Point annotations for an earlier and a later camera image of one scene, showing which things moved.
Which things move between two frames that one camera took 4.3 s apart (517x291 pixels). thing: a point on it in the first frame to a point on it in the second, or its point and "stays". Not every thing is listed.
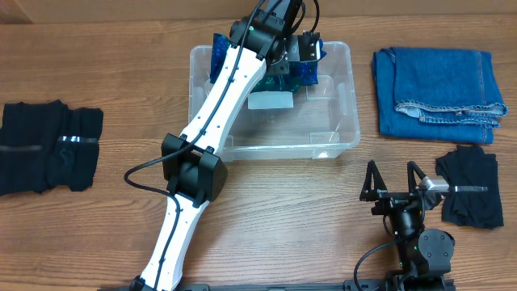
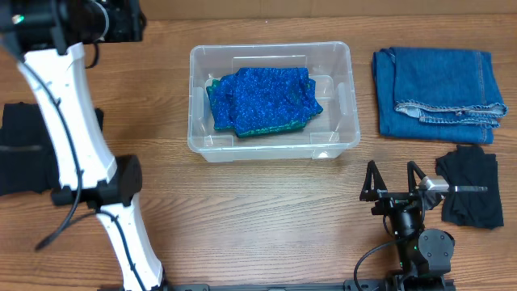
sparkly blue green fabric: (220, 45) to (262, 100)
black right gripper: (391, 200) stays
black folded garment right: (469, 166) stays
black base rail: (350, 284) stays
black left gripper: (301, 48) to (122, 20)
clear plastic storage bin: (314, 121) stays
